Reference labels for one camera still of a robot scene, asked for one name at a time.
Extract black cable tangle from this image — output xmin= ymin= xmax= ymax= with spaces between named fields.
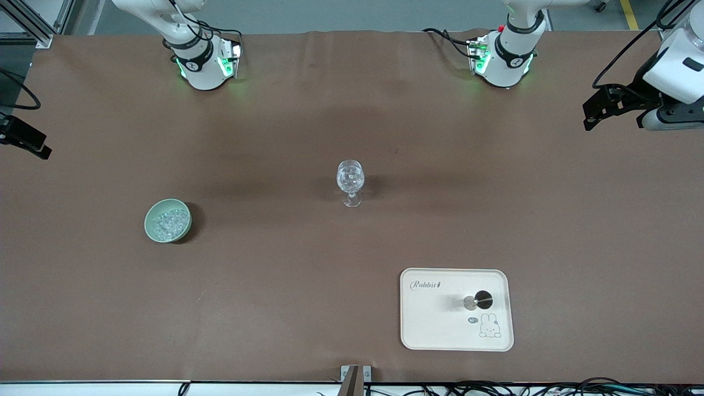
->
xmin=316 ymin=377 xmax=704 ymax=396

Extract cream rabbit print tray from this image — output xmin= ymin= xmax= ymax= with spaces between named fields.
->
xmin=400 ymin=268 xmax=515 ymax=352

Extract clear wine glass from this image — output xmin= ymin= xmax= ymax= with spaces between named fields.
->
xmin=336 ymin=159 xmax=366 ymax=208

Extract steel jigger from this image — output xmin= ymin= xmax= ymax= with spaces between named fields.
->
xmin=461 ymin=289 xmax=494 ymax=312

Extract black left arm base cable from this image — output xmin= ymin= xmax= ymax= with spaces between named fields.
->
xmin=422 ymin=26 xmax=480 ymax=60

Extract green ceramic bowl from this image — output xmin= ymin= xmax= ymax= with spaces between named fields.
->
xmin=144 ymin=199 xmax=193 ymax=244

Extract brown table cover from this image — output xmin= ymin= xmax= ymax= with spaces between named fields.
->
xmin=0 ymin=29 xmax=704 ymax=384

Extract black right arm base cable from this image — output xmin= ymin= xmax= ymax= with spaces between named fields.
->
xmin=198 ymin=21 xmax=244 ymax=48

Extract brown upright bar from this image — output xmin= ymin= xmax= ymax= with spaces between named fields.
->
xmin=342 ymin=367 xmax=364 ymax=396

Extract clear ice cubes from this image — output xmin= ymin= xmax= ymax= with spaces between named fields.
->
xmin=152 ymin=209 xmax=188 ymax=240

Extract black arm base cable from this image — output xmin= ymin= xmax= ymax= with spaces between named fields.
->
xmin=422 ymin=26 xmax=480 ymax=60
xmin=198 ymin=21 xmax=244 ymax=48

